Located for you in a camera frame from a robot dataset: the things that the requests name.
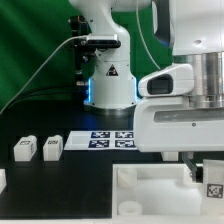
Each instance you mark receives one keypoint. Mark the grey camera on base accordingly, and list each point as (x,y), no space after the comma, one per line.
(103,42)

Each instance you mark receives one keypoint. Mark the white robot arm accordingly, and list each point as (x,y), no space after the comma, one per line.
(193,29)

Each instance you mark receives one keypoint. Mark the white square tabletop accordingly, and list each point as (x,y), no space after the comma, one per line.
(157,194)

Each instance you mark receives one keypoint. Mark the white marker base sheet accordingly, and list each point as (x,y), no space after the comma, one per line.
(100,140)

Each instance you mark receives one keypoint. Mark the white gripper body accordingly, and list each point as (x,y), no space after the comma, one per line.
(168,124)

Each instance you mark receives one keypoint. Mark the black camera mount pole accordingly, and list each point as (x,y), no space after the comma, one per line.
(79,27)

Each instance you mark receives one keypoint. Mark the white left obstacle piece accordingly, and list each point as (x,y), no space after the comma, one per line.
(3,182)

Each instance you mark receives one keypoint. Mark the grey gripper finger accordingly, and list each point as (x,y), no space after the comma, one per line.
(196,172)

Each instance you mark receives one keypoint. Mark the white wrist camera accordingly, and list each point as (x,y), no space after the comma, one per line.
(174,80)

